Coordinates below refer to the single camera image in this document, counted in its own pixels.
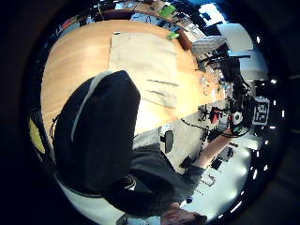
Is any black stand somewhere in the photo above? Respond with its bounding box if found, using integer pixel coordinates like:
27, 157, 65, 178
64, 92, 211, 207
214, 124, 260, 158
197, 53, 252, 83

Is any brown box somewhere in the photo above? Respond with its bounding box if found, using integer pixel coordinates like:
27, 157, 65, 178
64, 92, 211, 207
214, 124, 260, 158
177, 29, 193, 52

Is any white board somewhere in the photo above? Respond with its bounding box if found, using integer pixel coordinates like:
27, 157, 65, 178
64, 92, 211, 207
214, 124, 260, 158
217, 22, 255, 53

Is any the person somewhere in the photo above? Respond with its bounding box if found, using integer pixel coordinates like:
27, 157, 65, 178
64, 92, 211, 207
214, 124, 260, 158
102, 142, 209, 225

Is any green sheet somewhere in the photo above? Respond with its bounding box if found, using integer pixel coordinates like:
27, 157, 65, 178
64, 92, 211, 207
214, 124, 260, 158
158, 4, 178, 19

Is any yellow object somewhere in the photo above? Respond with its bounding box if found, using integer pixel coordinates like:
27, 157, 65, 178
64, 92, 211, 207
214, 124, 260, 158
29, 117, 47, 155

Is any beige cloth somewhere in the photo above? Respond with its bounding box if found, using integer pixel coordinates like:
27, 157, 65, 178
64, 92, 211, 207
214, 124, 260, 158
107, 32, 181, 110

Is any red tool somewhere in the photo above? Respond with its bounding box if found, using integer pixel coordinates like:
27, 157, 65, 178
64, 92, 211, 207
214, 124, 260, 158
208, 106, 220, 125

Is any black clip-on device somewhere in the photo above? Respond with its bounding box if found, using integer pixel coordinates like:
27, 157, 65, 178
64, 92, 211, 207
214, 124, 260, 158
158, 125, 175, 155

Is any small green object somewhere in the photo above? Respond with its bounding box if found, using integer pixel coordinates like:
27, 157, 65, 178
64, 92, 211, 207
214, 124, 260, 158
166, 31, 181, 41

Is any white marker cube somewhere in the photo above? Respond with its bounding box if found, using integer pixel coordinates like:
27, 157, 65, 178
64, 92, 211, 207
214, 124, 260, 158
251, 96, 271, 127

